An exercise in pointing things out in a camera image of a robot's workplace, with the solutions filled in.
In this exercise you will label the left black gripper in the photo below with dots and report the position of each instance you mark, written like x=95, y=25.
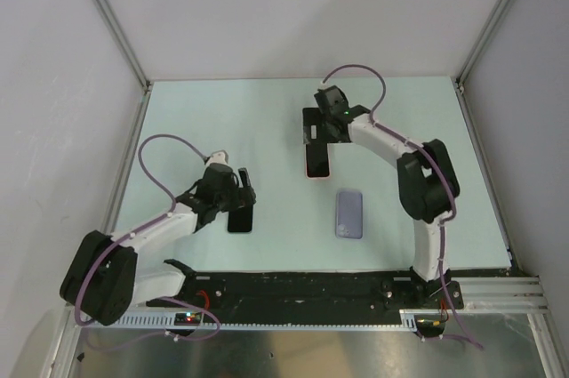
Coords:
x=243, y=197

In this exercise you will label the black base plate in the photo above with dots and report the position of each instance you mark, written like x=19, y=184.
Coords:
x=393, y=289

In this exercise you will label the grey slotted cable duct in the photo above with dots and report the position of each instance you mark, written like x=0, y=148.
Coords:
x=164, y=319

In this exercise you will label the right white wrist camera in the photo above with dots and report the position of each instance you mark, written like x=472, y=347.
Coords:
x=325, y=86

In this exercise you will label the small circuit board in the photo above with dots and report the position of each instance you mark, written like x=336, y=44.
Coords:
x=429, y=328
x=187, y=318

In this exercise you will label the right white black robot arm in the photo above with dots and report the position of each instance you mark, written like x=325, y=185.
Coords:
x=426, y=180

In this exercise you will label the aluminium frame post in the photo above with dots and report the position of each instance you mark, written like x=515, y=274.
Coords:
x=484, y=38
x=123, y=44

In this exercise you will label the left aluminium frame post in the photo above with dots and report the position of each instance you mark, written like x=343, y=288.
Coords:
x=123, y=44

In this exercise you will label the lilac phone case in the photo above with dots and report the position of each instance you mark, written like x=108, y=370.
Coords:
x=349, y=214

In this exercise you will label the right aluminium frame post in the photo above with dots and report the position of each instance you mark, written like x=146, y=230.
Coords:
x=484, y=38

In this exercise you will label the black phone teal frame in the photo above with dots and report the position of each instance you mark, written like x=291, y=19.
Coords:
x=240, y=221

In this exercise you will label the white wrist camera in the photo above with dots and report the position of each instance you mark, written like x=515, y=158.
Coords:
x=217, y=157
x=325, y=86

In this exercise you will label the right small circuit board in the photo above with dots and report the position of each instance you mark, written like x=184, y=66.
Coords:
x=429, y=328

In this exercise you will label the left small circuit board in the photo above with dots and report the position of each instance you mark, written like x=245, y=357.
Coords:
x=187, y=318

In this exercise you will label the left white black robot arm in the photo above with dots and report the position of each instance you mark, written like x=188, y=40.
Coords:
x=110, y=273

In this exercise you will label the black phone purple frame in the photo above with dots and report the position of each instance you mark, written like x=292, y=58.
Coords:
x=318, y=160

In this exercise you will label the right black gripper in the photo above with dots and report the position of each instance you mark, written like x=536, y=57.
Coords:
x=314, y=116

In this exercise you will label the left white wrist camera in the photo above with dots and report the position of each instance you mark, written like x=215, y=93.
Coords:
x=217, y=157

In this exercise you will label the pink phone case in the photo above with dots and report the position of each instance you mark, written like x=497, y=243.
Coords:
x=318, y=178

